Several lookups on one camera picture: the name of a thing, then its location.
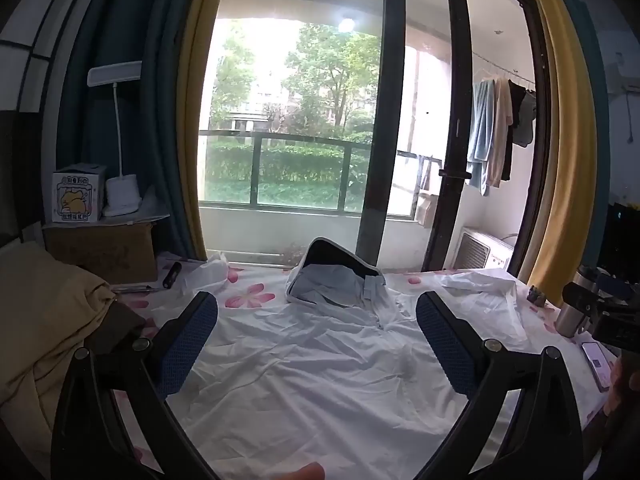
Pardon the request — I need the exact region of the black sliding door frame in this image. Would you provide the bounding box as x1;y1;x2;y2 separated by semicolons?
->
422;0;473;271
357;0;406;271

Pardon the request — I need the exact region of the yellow curtain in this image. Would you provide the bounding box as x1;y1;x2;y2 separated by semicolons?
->
520;0;611;306
177;0;236;261

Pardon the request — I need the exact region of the white hooded jacket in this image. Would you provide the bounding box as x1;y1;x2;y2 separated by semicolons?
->
165;237;526;480

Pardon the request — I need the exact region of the white air conditioner unit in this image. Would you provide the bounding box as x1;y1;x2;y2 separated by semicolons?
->
455;227;516;273

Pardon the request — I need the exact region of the hanging grey garment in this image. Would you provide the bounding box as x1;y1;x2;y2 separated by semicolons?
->
512;87;538;148

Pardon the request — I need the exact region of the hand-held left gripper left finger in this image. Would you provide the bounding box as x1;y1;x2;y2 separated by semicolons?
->
50;290;221;480

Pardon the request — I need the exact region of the smartphone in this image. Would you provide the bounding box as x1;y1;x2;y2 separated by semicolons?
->
581;341;613;392

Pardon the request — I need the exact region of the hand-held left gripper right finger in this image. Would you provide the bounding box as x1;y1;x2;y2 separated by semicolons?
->
415;290;586;480

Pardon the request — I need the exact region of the balcony drying rack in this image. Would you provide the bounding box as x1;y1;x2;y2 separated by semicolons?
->
397;150;443;196

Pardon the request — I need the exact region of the stainless steel thermos cup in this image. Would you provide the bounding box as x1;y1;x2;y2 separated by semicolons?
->
555;270;596;338

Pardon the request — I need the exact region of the pink floral bed sheet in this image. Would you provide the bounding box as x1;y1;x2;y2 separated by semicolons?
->
115;252;616;480

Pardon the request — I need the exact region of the hanging black garment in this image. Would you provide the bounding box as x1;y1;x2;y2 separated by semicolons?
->
500;80;526;181

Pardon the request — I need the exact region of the brown cardboard box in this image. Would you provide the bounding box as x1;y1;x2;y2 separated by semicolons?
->
42;220;161;286

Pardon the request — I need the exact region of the hanging light blue towel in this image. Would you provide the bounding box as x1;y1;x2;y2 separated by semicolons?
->
467;77;496;196

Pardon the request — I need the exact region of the person's left hand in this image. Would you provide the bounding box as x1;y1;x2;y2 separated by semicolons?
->
277;461;327;480

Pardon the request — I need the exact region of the black device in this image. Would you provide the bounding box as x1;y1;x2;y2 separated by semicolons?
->
607;202;640;281

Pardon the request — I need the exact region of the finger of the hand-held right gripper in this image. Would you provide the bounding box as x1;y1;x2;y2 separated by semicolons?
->
562;282;601;315

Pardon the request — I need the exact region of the balcony cardboard box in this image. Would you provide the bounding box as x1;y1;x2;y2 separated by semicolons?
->
415;192;440;227

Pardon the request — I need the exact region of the white plastic bag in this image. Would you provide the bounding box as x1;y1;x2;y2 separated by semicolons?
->
180;252;231;293

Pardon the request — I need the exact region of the printed cartoon tissue box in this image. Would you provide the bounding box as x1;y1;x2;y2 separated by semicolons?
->
52;162;108;223

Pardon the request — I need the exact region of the hanging beige garment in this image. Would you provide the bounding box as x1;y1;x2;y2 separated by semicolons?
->
487;77;513;188

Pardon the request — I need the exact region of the beige blanket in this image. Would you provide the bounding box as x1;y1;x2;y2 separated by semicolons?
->
0;242;146;461

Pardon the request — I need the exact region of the person's right hand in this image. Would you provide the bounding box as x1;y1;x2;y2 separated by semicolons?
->
607;355;640;416

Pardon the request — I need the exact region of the white desk lamp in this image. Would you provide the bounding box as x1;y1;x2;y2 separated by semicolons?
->
87;60;143;218

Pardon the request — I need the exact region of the dark blue curtain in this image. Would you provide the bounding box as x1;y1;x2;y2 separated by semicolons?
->
55;0;211;261

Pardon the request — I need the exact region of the dark balcony railing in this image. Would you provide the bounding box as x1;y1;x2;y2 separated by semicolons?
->
199;130;373;211

